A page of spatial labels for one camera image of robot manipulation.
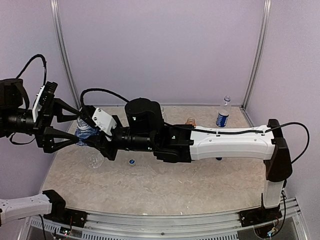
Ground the right camera cable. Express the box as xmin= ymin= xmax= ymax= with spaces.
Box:
xmin=79 ymin=87 xmax=310 ymax=166

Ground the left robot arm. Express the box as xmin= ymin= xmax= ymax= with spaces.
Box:
xmin=0 ymin=78 xmax=86 ymax=227

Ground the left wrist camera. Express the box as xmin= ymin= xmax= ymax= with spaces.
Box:
xmin=32 ymin=81 xmax=58 ymax=123

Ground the blue label clear bottle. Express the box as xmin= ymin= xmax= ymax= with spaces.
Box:
xmin=216 ymin=95 xmax=232 ymax=128

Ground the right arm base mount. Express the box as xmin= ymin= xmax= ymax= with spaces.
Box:
xmin=238 ymin=206 xmax=283 ymax=228

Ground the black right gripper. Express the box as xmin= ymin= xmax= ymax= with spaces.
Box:
xmin=79 ymin=114 xmax=155 ymax=161

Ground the aluminium frame post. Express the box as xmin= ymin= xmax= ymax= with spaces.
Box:
xmin=50 ymin=0 xmax=81 ymax=109
xmin=241 ymin=0 xmax=272 ymax=112

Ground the left aluminium frame post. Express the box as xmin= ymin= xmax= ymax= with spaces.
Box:
xmin=50 ymin=0 xmax=81 ymax=109

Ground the small blue bottle white cap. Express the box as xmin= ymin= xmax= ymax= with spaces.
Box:
xmin=74 ymin=117 xmax=98 ymax=147

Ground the right aluminium frame post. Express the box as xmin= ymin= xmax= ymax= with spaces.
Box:
xmin=241 ymin=0 xmax=272 ymax=112

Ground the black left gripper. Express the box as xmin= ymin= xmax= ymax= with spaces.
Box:
xmin=2 ymin=96 xmax=83 ymax=152

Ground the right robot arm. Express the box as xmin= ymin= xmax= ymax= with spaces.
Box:
xmin=81 ymin=98 xmax=293 ymax=222

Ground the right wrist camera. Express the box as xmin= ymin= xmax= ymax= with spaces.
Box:
xmin=79 ymin=106 xmax=117 ymax=141

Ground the aluminium front rail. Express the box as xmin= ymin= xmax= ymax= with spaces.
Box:
xmin=23 ymin=197 xmax=308 ymax=240

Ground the orange juice bottle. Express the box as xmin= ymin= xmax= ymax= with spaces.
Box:
xmin=185 ymin=117 xmax=196 ymax=127

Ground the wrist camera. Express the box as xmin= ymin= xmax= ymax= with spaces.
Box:
xmin=79 ymin=106 xmax=117 ymax=141
xmin=32 ymin=81 xmax=58 ymax=123

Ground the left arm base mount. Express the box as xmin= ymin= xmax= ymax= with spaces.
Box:
xmin=42 ymin=189 xmax=88 ymax=228

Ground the camera cable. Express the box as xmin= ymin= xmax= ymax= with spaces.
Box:
xmin=79 ymin=87 xmax=310 ymax=166
xmin=9 ymin=54 xmax=48 ymax=145

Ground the clear bottle white cap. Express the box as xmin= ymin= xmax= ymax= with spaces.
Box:
xmin=160 ymin=106 xmax=167 ymax=122

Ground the left camera cable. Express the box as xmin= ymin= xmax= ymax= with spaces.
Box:
xmin=9 ymin=54 xmax=48 ymax=145

